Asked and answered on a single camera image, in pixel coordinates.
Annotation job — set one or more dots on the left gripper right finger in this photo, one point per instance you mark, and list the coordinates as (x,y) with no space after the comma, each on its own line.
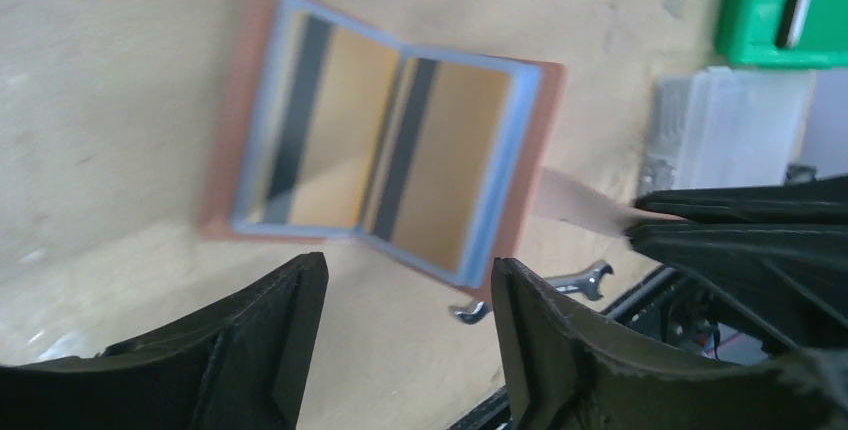
(805,389)

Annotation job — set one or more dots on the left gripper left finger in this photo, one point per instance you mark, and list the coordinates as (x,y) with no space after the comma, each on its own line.
(239,363)

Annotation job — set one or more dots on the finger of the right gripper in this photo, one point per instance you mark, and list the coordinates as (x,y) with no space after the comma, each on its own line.
(815,202)
(788,279)

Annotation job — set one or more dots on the brown leather card holder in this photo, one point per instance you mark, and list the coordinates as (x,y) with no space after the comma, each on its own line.
(514,185)

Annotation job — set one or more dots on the right black credit card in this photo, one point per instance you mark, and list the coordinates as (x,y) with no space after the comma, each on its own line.
(446,117)

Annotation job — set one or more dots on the silver open-end wrench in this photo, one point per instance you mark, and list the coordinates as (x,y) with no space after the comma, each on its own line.
(586,282)

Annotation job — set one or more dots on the clear plastic screw box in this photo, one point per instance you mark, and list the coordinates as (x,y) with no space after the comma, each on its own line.
(722,127)

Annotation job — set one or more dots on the green plastic bin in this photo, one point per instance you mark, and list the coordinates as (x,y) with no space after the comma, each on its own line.
(746,35)

